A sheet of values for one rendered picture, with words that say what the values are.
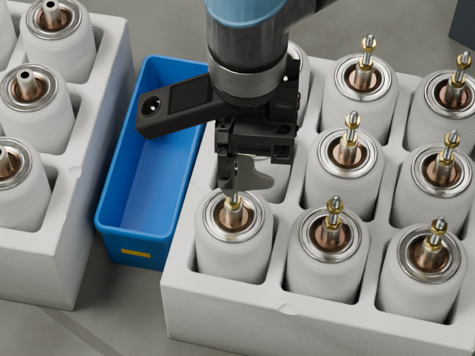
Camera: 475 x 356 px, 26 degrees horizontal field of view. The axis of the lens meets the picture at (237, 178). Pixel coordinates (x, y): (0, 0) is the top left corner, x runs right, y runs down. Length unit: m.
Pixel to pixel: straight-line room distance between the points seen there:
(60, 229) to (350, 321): 0.38
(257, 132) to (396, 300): 0.34
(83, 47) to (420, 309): 0.57
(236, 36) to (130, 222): 0.68
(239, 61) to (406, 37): 0.84
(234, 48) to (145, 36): 0.82
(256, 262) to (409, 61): 0.56
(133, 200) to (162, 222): 0.06
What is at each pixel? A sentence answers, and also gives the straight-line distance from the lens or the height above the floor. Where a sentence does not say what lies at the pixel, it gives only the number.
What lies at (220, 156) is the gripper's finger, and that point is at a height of 0.46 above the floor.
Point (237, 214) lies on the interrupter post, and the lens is 1.22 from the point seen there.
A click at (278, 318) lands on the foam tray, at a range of 1.29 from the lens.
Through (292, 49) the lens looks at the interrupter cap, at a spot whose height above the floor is 0.25.
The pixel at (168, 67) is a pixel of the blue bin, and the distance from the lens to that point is 1.55.
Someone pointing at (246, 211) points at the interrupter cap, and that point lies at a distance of 1.24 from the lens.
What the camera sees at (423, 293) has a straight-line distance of 1.22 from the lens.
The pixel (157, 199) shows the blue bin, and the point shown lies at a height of 0.00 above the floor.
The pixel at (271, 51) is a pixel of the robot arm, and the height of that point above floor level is 0.61.
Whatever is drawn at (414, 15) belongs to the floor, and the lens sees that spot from 1.76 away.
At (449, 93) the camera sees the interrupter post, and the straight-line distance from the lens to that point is 1.34.
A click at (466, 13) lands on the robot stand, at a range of 1.69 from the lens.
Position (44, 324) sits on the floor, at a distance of 1.48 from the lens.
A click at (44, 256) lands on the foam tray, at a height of 0.17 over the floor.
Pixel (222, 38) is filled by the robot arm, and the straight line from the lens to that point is 0.91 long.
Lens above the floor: 1.34
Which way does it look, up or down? 59 degrees down
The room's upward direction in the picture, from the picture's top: straight up
